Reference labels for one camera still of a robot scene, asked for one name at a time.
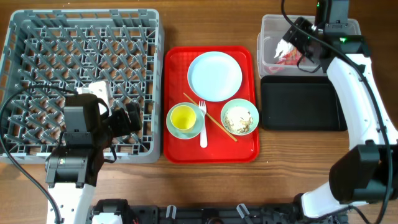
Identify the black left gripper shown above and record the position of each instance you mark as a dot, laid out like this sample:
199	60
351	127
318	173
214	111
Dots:
125	126

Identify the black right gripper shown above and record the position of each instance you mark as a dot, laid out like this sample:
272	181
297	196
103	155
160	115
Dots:
296	35

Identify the red snack wrapper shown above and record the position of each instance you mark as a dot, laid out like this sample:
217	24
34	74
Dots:
283	60

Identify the white napkin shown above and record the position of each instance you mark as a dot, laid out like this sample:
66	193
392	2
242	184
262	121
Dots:
283	48

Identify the yellow plastic cup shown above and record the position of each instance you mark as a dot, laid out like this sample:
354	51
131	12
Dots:
183	118

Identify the green bowl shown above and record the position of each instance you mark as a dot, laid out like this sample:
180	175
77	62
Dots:
248	105

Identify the rice food scraps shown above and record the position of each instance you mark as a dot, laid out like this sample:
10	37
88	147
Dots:
238	120

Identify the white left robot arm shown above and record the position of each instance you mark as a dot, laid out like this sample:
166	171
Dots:
72	168

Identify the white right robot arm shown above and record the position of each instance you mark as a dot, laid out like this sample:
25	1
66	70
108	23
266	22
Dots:
367	173

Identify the grey dishwasher rack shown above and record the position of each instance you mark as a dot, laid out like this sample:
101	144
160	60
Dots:
49	52

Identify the clear plastic bin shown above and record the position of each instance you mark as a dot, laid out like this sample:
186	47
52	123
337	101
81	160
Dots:
274	26

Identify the light blue saucer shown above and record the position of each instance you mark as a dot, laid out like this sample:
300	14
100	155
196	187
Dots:
196	129

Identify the black plastic tray bin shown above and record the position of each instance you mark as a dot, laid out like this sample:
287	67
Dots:
300	103

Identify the wooden chopstick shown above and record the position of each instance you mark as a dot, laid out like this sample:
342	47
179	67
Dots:
212	118

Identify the red plastic tray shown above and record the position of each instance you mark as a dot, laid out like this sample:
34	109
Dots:
221	149

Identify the white plastic fork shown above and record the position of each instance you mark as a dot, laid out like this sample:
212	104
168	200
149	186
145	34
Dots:
203	134

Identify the light blue plate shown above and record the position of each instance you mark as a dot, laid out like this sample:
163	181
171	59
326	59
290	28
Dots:
214	76

